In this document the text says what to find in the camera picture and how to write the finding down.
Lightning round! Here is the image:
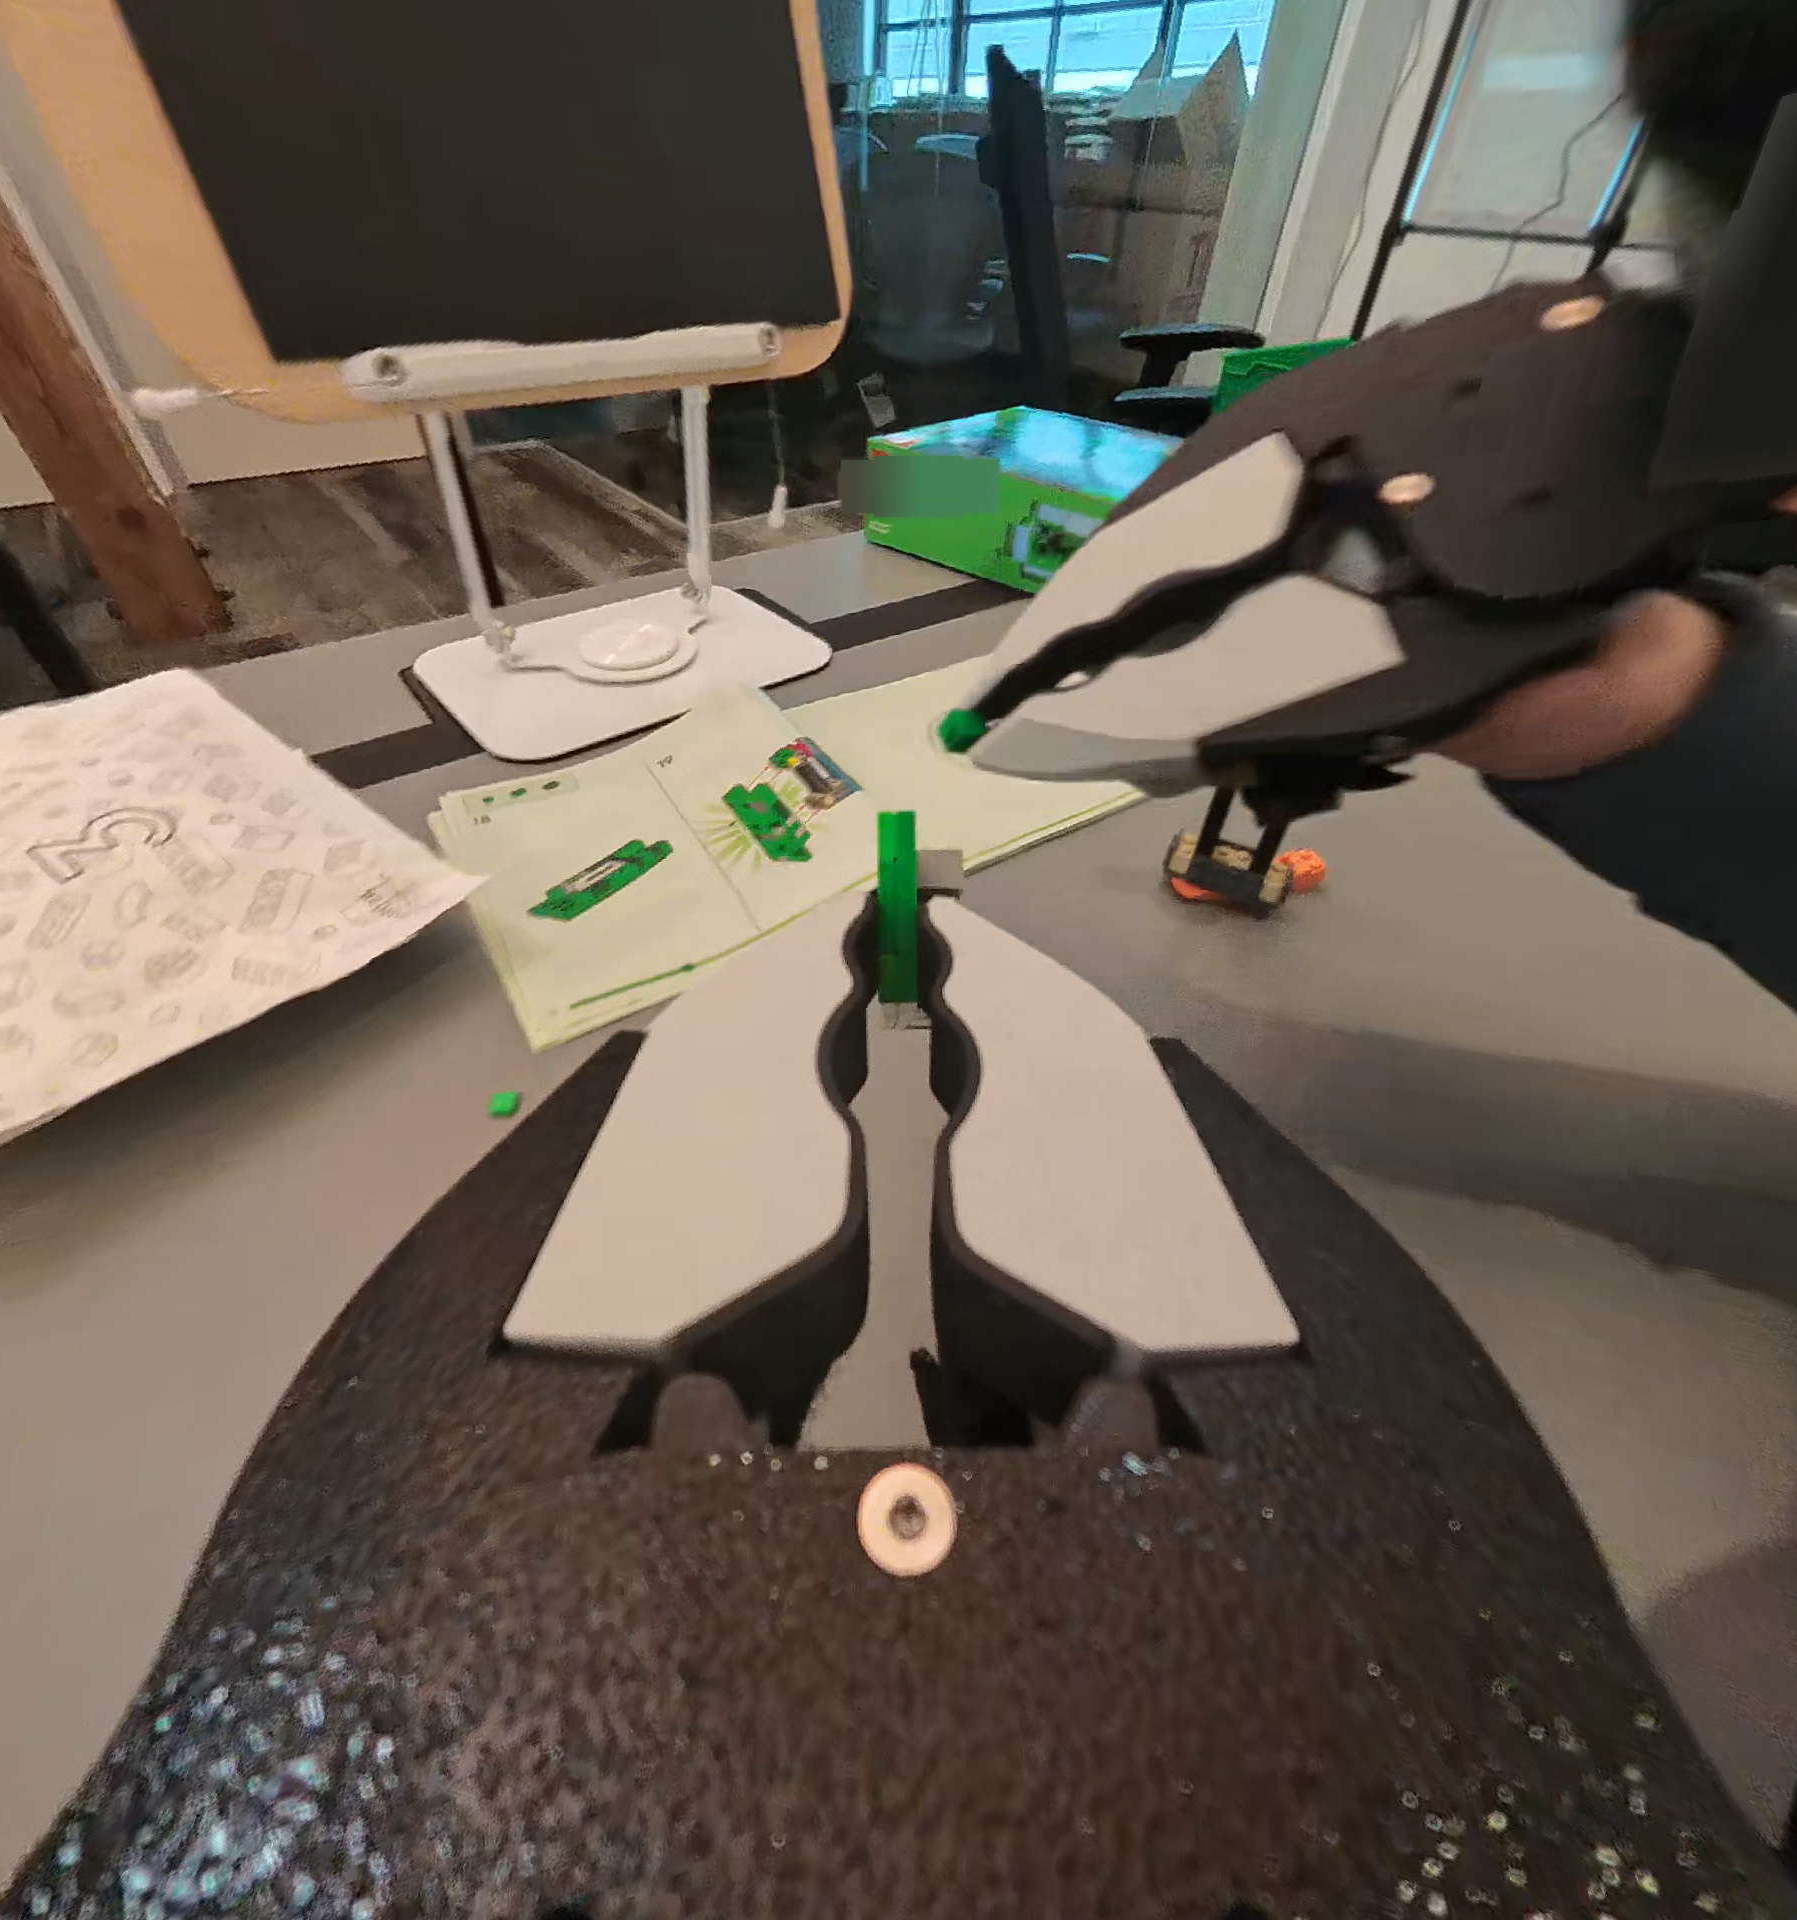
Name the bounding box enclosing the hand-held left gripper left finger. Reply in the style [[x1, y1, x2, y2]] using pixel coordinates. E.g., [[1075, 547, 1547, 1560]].
[[500, 902, 889, 1367]]

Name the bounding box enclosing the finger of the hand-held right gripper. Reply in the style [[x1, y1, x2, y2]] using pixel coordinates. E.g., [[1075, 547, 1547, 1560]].
[[985, 433, 1313, 707], [970, 574, 1410, 800]]

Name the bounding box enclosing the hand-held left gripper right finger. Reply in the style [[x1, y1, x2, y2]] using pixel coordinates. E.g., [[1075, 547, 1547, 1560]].
[[917, 897, 1306, 1367]]

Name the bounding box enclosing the green brick plate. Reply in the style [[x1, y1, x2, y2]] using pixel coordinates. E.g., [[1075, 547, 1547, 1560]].
[[878, 813, 970, 1034]]

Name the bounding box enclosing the person's right forearm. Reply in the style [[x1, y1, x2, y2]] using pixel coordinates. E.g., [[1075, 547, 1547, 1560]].
[[1484, 478, 1797, 1069]]

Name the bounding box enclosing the grey desk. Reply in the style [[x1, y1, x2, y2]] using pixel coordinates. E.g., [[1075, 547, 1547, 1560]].
[[0, 510, 1797, 1920]]

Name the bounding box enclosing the person's right hand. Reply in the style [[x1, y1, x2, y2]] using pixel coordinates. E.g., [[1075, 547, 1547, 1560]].
[[1413, 587, 1735, 786]]

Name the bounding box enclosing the green toy box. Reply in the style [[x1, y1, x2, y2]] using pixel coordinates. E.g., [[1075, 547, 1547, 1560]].
[[864, 403, 1192, 595]]

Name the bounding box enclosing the orange black brick build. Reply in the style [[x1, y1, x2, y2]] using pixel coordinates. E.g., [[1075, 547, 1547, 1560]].
[[1156, 778, 1327, 921]]

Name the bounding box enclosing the black office chair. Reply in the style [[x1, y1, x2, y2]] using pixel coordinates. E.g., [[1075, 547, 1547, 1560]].
[[1112, 317, 1266, 435]]

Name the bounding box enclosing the stack of green bins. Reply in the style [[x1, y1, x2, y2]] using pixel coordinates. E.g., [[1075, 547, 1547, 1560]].
[[1213, 337, 1361, 416]]

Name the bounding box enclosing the black tripod stand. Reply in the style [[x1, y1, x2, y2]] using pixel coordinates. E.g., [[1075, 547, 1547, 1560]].
[[1353, 0, 1480, 342]]

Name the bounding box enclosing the brick instruction booklet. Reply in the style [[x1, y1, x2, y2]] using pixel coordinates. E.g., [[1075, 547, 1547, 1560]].
[[430, 661, 1150, 1050]]

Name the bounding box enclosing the black monitor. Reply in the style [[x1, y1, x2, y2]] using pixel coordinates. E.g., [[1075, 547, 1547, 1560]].
[[981, 47, 1075, 416]]

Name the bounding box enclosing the cardboard box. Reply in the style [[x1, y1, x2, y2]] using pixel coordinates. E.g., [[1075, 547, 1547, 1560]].
[[1043, 37, 1249, 325]]

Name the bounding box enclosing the white printed paper bag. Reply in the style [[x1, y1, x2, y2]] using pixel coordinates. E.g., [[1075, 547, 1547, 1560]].
[[0, 665, 488, 1181]]

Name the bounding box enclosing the wood framed tablet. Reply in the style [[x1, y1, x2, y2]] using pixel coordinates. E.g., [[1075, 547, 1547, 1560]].
[[0, 0, 857, 427]]

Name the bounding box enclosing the wooden post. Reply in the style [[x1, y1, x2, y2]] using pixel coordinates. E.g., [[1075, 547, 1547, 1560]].
[[0, 75, 232, 647]]

